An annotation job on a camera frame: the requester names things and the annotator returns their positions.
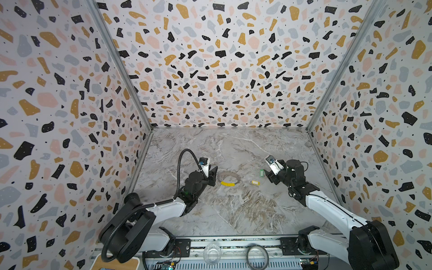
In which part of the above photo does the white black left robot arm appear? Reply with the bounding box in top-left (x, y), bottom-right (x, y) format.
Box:
top-left (99, 165), bottom-right (218, 263)

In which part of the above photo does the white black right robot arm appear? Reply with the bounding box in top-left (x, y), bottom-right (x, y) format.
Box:
top-left (265, 155), bottom-right (399, 270)

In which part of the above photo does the clear glass bowl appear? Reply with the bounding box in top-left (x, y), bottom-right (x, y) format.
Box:
top-left (203, 243), bottom-right (222, 266)

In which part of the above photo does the wooden tray white rim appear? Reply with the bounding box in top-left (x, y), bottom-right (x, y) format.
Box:
top-left (90, 254), bottom-right (142, 270)

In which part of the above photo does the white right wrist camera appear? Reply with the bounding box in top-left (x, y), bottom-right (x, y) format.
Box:
top-left (265, 155), bottom-right (285, 175)

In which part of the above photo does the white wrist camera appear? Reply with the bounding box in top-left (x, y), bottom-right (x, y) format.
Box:
top-left (199, 157), bottom-right (210, 178)
top-left (265, 155), bottom-right (285, 175)

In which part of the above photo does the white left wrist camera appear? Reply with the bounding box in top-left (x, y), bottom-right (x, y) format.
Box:
top-left (199, 157), bottom-right (210, 178)

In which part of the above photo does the black corrugated cable conduit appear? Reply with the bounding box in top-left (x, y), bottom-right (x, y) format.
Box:
top-left (100, 148), bottom-right (203, 263)

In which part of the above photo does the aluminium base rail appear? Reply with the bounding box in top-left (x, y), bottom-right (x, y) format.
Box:
top-left (129, 235), bottom-right (347, 268)

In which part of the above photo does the grey ring coil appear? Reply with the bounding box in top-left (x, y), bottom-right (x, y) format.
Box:
top-left (246, 245), bottom-right (270, 270)

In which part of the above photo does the aluminium corner post right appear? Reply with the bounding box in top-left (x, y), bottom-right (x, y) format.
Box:
top-left (307, 0), bottom-right (387, 134)

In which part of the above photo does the aluminium corner post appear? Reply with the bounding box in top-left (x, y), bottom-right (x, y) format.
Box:
top-left (307, 0), bottom-right (387, 134)
top-left (84, 0), bottom-right (153, 132)

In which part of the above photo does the aluminium corner post left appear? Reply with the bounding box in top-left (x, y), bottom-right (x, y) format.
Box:
top-left (84, 0), bottom-right (153, 132)

